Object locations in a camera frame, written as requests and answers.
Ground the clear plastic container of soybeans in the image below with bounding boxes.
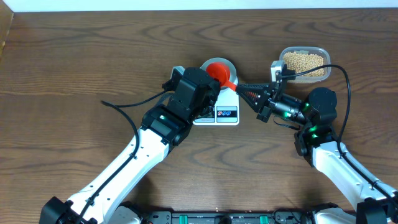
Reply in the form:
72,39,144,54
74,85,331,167
279,47,331,84

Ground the white digital kitchen scale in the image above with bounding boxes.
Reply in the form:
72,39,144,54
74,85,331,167
193,88,239,126

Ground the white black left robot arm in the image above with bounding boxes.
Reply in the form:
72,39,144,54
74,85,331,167
39,67,221,223

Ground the red plastic measuring scoop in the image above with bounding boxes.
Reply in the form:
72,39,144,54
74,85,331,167
205,62,237,91

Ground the grey round bowl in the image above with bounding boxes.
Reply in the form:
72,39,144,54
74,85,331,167
200,57,238,90

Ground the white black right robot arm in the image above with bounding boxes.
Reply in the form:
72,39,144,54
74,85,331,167
236,84,397,223

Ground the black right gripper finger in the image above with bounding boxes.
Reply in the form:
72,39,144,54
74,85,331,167
241,92,270,113
236,83,274,93

